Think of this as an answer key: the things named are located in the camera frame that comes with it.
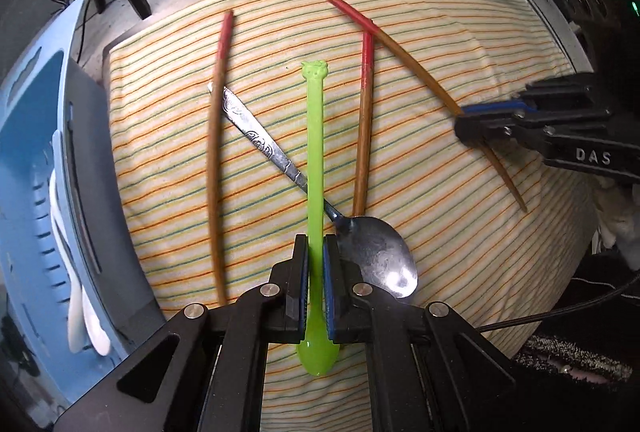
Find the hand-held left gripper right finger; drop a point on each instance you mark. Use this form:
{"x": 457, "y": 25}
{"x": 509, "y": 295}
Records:
{"x": 327, "y": 284}

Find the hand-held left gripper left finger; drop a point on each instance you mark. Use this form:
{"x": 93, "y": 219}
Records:
{"x": 302, "y": 284}

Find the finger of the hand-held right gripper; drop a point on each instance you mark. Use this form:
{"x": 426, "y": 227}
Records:
{"x": 492, "y": 106}
{"x": 480, "y": 129}

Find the red and wooden chopstick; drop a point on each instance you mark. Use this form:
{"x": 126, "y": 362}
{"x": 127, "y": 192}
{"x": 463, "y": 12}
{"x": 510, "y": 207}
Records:
{"x": 400, "y": 51}
{"x": 217, "y": 111}
{"x": 364, "y": 121}

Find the green plastic spoon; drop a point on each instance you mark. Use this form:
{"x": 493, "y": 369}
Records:
{"x": 315, "y": 151}

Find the translucent white plastic spoon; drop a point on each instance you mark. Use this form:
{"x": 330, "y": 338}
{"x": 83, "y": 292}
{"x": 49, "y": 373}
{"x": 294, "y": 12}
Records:
{"x": 75, "y": 312}

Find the blue drainer basket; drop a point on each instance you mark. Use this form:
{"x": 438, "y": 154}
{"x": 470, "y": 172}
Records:
{"x": 30, "y": 192}

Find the person's right forearm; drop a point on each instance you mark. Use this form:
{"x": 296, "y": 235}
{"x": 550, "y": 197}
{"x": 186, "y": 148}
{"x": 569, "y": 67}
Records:
{"x": 617, "y": 222}

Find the striped cloth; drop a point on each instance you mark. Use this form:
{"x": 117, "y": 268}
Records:
{"x": 440, "y": 192}

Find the dark fuzzy mat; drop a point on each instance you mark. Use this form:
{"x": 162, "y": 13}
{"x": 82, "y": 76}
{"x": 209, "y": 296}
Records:
{"x": 575, "y": 357}

